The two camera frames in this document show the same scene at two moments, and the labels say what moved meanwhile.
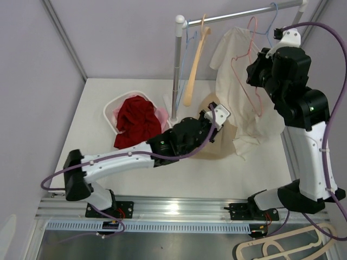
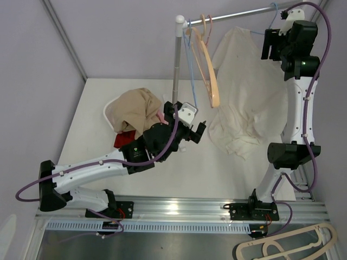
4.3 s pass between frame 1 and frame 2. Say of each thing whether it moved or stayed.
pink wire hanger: moved
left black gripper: moved
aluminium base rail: stayed
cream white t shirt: stayed
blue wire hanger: stayed
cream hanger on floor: stayed
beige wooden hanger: moved
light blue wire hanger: moved
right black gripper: moved
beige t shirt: moved
